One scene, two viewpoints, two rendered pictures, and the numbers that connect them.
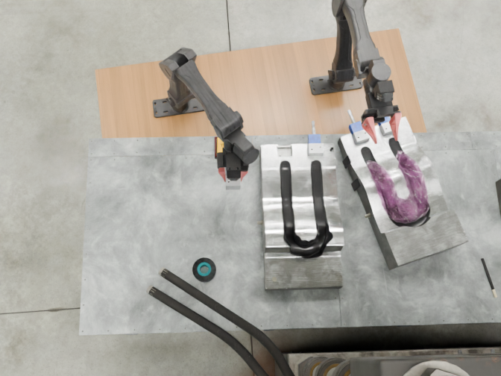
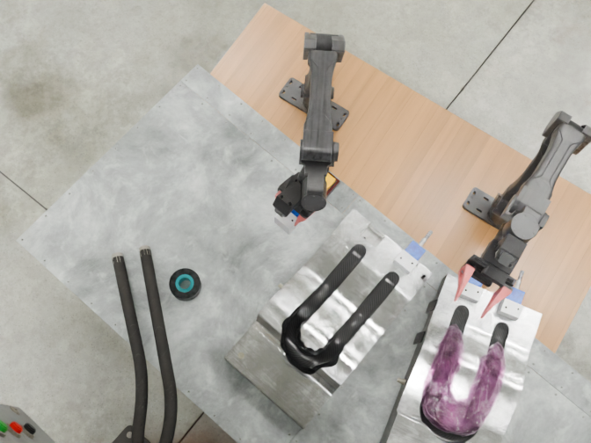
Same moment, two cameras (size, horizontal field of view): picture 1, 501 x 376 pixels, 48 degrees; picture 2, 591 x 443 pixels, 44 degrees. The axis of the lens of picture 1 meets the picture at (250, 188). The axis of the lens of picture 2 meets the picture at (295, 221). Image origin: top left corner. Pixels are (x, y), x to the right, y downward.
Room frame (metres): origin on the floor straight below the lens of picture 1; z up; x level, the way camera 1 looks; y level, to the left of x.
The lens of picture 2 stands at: (0.14, -0.32, 2.70)
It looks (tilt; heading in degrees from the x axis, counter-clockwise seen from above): 73 degrees down; 41
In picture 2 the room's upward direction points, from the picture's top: 7 degrees clockwise
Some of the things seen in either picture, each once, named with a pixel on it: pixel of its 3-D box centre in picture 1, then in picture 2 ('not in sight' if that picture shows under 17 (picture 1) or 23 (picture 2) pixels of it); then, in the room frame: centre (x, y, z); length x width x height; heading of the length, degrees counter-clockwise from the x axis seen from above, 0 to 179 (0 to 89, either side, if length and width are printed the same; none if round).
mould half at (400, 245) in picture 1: (399, 189); (462, 384); (0.60, -0.53, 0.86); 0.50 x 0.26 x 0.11; 25
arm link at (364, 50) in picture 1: (356, 33); (547, 170); (1.00, -0.29, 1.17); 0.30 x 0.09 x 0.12; 15
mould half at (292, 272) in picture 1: (300, 214); (329, 315); (0.47, -0.18, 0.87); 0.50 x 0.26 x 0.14; 8
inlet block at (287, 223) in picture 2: (232, 168); (298, 206); (0.58, 0.07, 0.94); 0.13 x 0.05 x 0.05; 8
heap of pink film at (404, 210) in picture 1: (401, 185); (464, 381); (0.60, -0.52, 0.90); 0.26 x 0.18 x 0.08; 25
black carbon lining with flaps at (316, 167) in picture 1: (305, 206); (338, 309); (0.49, -0.19, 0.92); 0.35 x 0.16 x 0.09; 8
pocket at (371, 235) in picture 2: (284, 151); (372, 236); (0.69, -0.11, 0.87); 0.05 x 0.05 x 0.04; 8
